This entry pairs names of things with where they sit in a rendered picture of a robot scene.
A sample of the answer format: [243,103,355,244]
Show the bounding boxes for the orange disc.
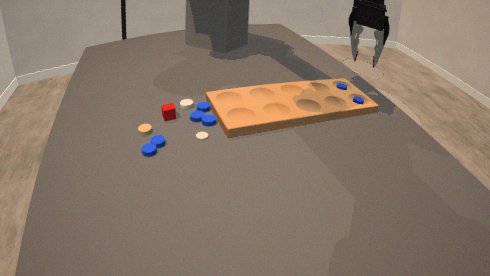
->
[138,124,152,136]

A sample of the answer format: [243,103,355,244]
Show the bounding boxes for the red block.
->
[162,103,176,121]

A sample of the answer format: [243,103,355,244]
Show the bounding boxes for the blue disc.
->
[197,102,210,112]
[202,115,216,126]
[353,96,364,104]
[150,135,165,148]
[337,83,347,90]
[142,143,157,157]
[190,111,204,122]

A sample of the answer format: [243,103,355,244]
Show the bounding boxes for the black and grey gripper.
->
[349,0,389,68]

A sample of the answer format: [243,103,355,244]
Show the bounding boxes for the orange tray with round pockets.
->
[206,78,379,138]

